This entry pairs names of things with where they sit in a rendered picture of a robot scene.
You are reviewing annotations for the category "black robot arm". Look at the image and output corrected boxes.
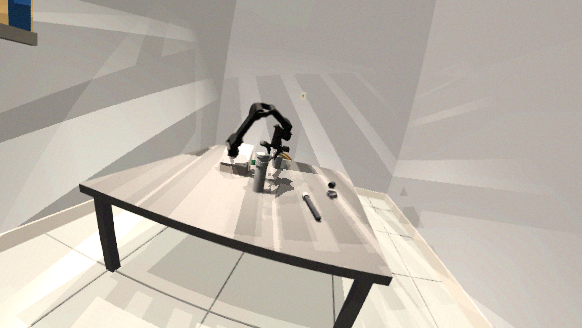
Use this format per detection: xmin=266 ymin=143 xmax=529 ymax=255
xmin=226 ymin=102 xmax=292 ymax=158

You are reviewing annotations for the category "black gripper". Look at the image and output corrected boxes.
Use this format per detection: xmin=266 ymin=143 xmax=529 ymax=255
xmin=260 ymin=134 xmax=289 ymax=160

